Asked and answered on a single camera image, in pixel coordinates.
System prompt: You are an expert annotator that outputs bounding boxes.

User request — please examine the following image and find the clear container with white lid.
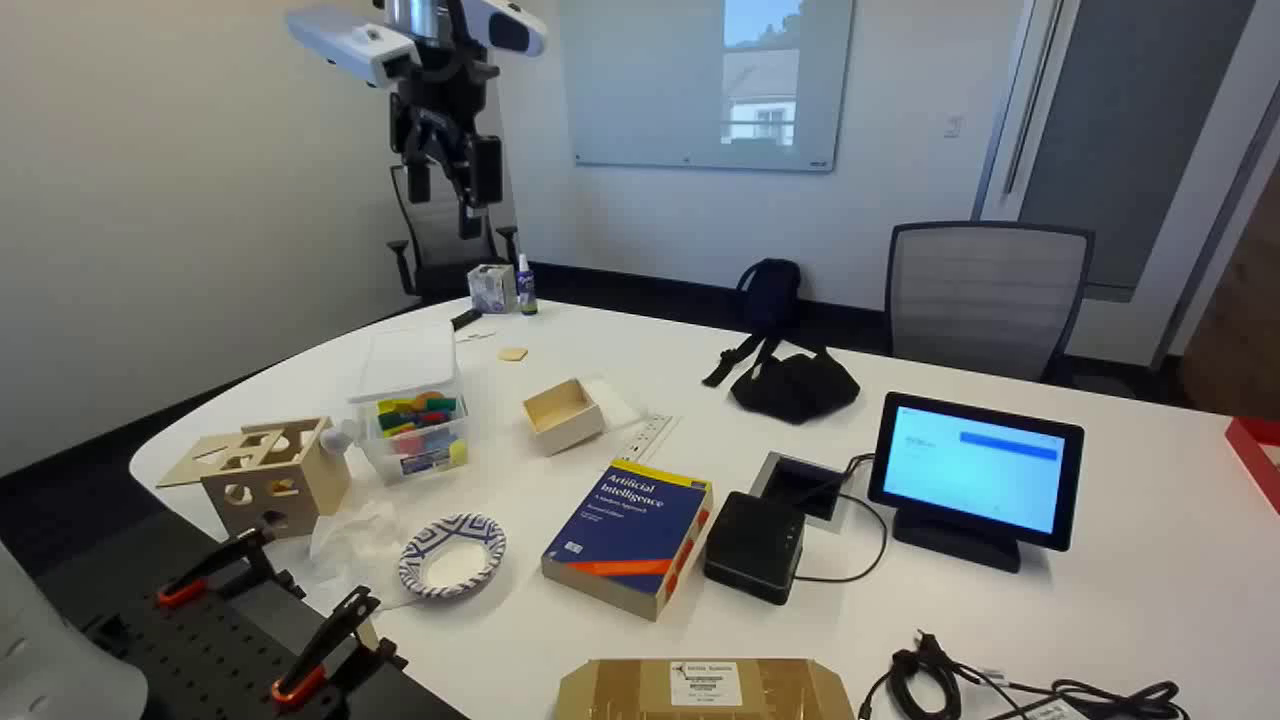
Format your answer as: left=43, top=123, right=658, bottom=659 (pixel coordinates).
left=342, top=319, right=474, bottom=487

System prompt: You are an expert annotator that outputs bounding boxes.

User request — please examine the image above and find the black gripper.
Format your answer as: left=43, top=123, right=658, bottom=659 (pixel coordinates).
left=382, top=49, right=508, bottom=242

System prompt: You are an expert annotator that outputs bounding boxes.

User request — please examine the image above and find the white plastic chair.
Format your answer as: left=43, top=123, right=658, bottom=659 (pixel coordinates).
left=0, top=541, right=152, bottom=720

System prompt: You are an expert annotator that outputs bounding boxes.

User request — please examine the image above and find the wall whiteboard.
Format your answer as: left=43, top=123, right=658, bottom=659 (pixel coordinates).
left=554, top=0, right=859, bottom=178

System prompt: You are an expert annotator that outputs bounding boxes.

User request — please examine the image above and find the black tablet screen on stand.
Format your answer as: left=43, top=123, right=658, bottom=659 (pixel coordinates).
left=864, top=389, right=1087, bottom=577

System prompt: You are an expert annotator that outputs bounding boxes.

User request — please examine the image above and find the orange handled black clamp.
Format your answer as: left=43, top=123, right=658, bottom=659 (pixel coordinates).
left=268, top=585, right=407, bottom=713
left=152, top=524, right=306, bottom=617

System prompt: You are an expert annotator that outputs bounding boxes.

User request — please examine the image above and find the coiled black cable bundle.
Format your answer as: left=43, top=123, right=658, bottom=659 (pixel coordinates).
left=857, top=629, right=967, bottom=720

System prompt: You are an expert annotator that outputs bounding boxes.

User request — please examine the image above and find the folded white napkin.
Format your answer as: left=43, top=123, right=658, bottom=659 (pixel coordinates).
left=583, top=377, right=647, bottom=431

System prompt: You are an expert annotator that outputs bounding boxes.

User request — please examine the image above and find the small black box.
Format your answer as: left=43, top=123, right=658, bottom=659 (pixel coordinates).
left=698, top=487, right=812, bottom=607

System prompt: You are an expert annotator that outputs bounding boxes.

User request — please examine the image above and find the red black clamp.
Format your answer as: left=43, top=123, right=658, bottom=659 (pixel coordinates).
left=76, top=585, right=473, bottom=720

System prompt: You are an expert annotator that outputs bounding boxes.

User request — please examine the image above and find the flat cardboard box with label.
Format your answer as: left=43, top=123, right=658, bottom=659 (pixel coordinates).
left=549, top=654, right=857, bottom=720

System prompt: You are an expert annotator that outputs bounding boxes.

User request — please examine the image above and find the grey mesh office chair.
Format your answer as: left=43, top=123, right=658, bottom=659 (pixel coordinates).
left=885, top=216, right=1099, bottom=382

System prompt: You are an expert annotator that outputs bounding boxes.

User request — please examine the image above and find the blue hardcover textbook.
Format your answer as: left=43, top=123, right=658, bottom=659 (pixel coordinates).
left=534, top=455, right=717, bottom=624

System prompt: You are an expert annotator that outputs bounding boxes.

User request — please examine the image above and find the black fabric bag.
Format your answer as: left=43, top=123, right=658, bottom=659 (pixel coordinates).
left=698, top=257, right=864, bottom=427

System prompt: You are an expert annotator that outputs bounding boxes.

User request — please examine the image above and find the black mesh office chair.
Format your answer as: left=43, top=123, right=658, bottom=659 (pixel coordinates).
left=382, top=154, right=525, bottom=305

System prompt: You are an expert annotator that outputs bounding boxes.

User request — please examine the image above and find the crumpled clear plastic bag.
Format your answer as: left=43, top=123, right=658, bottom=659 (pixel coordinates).
left=298, top=495, right=420, bottom=591

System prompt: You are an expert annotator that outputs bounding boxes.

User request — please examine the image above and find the small spray bottle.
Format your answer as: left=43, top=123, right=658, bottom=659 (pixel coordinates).
left=510, top=247, right=539, bottom=319

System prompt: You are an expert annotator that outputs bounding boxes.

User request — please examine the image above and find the clear plastic ruler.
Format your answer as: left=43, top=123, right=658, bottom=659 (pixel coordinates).
left=615, top=408, right=680, bottom=463

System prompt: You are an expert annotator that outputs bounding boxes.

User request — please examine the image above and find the table power socket hatch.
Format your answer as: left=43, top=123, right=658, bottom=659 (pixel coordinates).
left=748, top=448, right=852, bottom=524

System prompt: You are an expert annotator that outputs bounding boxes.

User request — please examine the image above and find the black tablet cable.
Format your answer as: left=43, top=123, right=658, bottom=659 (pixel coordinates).
left=793, top=450, right=895, bottom=588

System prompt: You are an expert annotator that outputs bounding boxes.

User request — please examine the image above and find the wooden shape sorter box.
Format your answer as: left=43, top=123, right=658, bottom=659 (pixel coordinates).
left=157, top=417, right=354, bottom=542

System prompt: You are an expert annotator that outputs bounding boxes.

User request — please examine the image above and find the small wooden box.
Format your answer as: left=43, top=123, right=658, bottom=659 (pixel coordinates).
left=515, top=377, right=606, bottom=458

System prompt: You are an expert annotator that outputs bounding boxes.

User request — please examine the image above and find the red object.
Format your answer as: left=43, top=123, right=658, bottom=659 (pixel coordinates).
left=1222, top=410, right=1280, bottom=518

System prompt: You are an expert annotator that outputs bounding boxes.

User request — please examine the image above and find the loose black cable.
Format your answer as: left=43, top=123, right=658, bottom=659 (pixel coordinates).
left=955, top=659, right=1191, bottom=720

